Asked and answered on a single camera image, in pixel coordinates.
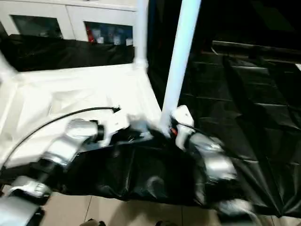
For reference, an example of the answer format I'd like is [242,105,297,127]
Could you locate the white plastic table leg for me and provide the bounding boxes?
[133,0,149,70]
[159,0,203,138]
[0,50,17,81]

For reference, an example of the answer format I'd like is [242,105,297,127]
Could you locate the white plastic table top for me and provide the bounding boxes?
[0,63,165,169]

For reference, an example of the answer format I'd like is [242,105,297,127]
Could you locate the black table mat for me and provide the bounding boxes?
[0,34,301,217]

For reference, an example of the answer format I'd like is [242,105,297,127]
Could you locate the dark brown round object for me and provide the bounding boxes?
[86,218,104,226]

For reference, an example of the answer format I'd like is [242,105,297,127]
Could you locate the black long bar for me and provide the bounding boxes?
[213,40,301,56]

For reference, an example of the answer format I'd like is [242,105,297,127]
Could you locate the white glass-door cabinet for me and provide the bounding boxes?
[0,0,138,47]

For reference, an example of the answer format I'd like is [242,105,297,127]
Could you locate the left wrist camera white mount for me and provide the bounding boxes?
[101,107,131,148]

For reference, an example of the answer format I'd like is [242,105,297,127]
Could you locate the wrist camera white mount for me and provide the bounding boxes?
[101,107,131,148]
[169,105,195,150]

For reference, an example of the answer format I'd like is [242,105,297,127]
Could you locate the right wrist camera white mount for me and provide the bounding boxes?
[169,105,195,150]

